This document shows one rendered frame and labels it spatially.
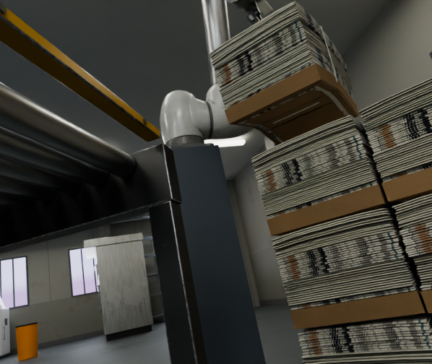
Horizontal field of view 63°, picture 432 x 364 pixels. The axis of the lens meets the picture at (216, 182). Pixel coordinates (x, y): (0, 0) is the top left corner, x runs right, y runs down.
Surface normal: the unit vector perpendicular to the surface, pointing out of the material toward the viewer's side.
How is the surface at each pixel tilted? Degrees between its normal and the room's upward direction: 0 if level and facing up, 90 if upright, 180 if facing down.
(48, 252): 90
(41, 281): 90
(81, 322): 90
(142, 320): 90
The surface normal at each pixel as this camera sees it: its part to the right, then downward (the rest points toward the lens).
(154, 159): -0.29, -0.22
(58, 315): 0.26, -0.33
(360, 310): -0.58, -0.11
